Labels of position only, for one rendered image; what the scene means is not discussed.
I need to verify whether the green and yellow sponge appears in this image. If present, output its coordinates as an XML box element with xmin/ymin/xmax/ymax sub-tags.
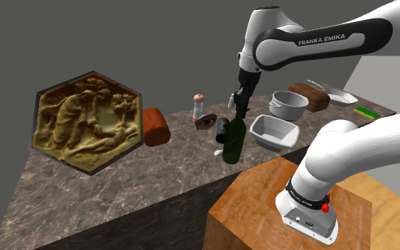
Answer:
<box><xmin>353</xmin><ymin>106</ymin><xmax>382</xmax><ymax>121</ymax></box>

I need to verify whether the orange wooden robot stand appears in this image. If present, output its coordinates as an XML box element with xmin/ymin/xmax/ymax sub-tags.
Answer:
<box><xmin>202</xmin><ymin>156</ymin><xmax>374</xmax><ymax>250</ymax></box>

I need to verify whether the dark cylindrical can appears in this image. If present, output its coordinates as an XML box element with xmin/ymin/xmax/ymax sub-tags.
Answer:
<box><xmin>215</xmin><ymin>117</ymin><xmax>231</xmax><ymax>145</ymax></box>

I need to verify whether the grey frying pan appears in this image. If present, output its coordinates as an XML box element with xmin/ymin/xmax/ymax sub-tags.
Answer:
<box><xmin>306</xmin><ymin>79</ymin><xmax>359</xmax><ymax>107</ymax></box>

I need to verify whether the hexagonal golden relief plaque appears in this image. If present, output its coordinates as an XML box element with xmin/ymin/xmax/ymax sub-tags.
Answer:
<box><xmin>29</xmin><ymin>70</ymin><xmax>145</xmax><ymax>177</ymax></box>

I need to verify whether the brown eye sculpture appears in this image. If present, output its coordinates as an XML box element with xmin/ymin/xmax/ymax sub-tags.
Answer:
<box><xmin>193</xmin><ymin>113</ymin><xmax>219</xmax><ymax>131</ymax></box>

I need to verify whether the white shaker with peach cap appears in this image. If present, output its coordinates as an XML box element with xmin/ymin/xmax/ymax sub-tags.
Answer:
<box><xmin>192</xmin><ymin>93</ymin><xmax>207</xmax><ymax>121</ymax></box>

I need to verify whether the orange-brown bread loaf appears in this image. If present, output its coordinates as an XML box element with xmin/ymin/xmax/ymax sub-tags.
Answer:
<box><xmin>141</xmin><ymin>107</ymin><xmax>172</xmax><ymax>148</ymax></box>

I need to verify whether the dark green glass bottle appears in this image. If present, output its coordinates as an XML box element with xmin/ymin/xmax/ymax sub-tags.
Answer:
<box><xmin>222</xmin><ymin>107</ymin><xmax>247</xmax><ymax>165</ymax></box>

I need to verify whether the grey cooking pot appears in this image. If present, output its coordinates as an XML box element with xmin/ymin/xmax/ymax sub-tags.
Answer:
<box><xmin>268</xmin><ymin>90</ymin><xmax>310</xmax><ymax>122</ymax></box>

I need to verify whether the dark brown bread loaf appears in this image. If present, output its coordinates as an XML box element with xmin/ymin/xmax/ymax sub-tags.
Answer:
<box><xmin>286</xmin><ymin>82</ymin><xmax>331</xmax><ymax>113</ymax></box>

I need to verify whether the white rectangular bowl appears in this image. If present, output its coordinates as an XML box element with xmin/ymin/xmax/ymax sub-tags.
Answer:
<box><xmin>249</xmin><ymin>114</ymin><xmax>301</xmax><ymax>153</ymax></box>

